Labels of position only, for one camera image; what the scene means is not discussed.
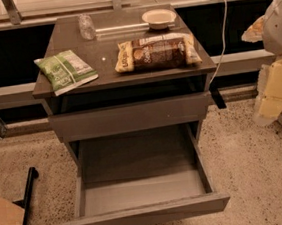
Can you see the green chip bag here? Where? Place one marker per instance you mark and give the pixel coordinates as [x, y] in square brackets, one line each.
[66, 71]

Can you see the brown chip bag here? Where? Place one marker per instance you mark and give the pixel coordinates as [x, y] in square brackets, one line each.
[161, 52]

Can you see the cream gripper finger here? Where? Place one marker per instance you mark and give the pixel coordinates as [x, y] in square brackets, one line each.
[255, 31]

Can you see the white bowl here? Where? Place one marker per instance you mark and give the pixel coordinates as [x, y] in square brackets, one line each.
[159, 18]

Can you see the closed grey upper drawer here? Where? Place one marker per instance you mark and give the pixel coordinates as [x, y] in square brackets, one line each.
[130, 117]

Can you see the black metal stand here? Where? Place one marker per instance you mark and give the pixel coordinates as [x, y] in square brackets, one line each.
[26, 201]

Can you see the open grey middle drawer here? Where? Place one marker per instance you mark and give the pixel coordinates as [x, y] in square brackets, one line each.
[143, 178]

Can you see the grey drawer cabinet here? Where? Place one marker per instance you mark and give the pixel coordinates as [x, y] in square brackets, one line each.
[146, 79]

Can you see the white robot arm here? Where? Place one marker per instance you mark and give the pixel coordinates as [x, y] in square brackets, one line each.
[268, 29]

